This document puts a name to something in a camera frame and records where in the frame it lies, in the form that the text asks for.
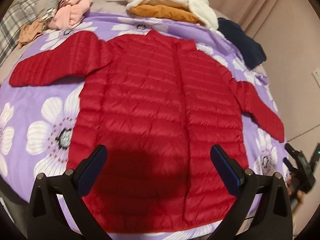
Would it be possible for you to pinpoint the tan small cloth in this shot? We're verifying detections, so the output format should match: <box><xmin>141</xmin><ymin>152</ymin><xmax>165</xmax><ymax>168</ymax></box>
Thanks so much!
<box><xmin>18</xmin><ymin>19</ymin><xmax>46</xmax><ymax>49</ymax></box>

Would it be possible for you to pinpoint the pink garment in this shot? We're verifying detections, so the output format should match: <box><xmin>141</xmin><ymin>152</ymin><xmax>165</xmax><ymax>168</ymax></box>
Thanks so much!
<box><xmin>48</xmin><ymin>0</ymin><xmax>92</xmax><ymax>30</ymax></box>

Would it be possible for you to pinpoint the white wall socket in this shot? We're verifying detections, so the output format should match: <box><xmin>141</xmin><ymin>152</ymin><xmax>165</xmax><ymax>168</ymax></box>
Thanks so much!
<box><xmin>312</xmin><ymin>68</ymin><xmax>320</xmax><ymax>85</ymax></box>

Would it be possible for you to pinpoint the grey plaid garment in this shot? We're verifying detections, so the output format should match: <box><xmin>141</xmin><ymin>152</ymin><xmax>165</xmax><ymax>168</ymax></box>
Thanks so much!
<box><xmin>1</xmin><ymin>0</ymin><xmax>62</xmax><ymax>63</ymax></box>

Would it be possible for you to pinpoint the navy blue garment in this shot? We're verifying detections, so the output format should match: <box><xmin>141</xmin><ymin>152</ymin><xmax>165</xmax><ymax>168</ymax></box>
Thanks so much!
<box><xmin>217</xmin><ymin>17</ymin><xmax>267</xmax><ymax>70</ymax></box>

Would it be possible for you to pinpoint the grey pillow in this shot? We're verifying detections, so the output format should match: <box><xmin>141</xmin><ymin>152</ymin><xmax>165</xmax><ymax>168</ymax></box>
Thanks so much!
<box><xmin>89</xmin><ymin>0</ymin><xmax>127</xmax><ymax>15</ymax></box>

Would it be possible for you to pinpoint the right hand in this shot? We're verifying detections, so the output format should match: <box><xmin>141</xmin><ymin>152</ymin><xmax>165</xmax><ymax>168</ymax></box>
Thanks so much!
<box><xmin>286</xmin><ymin>177</ymin><xmax>304</xmax><ymax>211</ymax></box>

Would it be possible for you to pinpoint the orange folded garment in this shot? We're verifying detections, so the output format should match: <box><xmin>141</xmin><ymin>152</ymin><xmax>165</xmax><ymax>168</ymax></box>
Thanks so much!
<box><xmin>129</xmin><ymin>4</ymin><xmax>204</xmax><ymax>25</ymax></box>

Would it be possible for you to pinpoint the red puffer jacket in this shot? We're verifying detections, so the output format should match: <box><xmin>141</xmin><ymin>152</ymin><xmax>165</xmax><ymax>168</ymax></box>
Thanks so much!
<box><xmin>9</xmin><ymin>30</ymin><xmax>284</xmax><ymax>233</ymax></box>

